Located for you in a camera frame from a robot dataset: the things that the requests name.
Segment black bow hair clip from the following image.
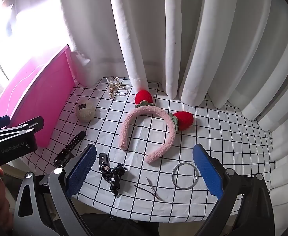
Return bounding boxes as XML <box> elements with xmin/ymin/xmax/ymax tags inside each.
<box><xmin>98</xmin><ymin>153</ymin><xmax>128</xmax><ymax>196</ymax></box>

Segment metal tweezers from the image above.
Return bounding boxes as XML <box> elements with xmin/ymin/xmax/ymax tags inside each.
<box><xmin>134</xmin><ymin>177</ymin><xmax>164</xmax><ymax>201</ymax></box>

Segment pink storage box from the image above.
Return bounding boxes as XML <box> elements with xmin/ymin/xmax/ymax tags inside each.
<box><xmin>0</xmin><ymin>45</ymin><xmax>75</xmax><ymax>148</ymax></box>

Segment black watch strap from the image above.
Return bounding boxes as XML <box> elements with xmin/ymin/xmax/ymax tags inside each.
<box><xmin>54</xmin><ymin>131</ymin><xmax>87</xmax><ymax>167</ymax></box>

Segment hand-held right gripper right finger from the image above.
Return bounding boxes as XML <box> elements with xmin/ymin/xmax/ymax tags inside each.
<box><xmin>193</xmin><ymin>144</ymin><xmax>275</xmax><ymax>236</ymax></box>

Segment white satin pouch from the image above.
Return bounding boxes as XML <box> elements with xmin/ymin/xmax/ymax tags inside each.
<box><xmin>48</xmin><ymin>0</ymin><xmax>288</xmax><ymax>161</ymax></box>

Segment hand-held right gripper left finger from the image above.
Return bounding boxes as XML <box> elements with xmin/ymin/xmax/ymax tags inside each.
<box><xmin>14</xmin><ymin>144</ymin><xmax>98</xmax><ymax>236</ymax></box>

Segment pearl hair claw clip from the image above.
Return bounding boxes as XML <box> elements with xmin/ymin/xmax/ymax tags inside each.
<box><xmin>105</xmin><ymin>77</ymin><xmax>123</xmax><ymax>101</ymax></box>

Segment silver bangle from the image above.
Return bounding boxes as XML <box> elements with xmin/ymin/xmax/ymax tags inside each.
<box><xmin>172</xmin><ymin>163</ymin><xmax>199</xmax><ymax>190</ymax></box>

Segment pink fuzzy strawberry headband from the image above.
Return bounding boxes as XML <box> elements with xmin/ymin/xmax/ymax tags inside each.
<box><xmin>119</xmin><ymin>90</ymin><xmax>194</xmax><ymax>165</ymax></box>

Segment beige twine ball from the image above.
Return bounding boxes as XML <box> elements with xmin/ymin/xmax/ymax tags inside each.
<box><xmin>75</xmin><ymin>100</ymin><xmax>96</xmax><ymax>122</ymax></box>

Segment black checked white tablecloth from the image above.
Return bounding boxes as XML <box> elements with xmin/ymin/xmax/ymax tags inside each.
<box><xmin>21</xmin><ymin>76</ymin><xmax>274</xmax><ymax>220</ymax></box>

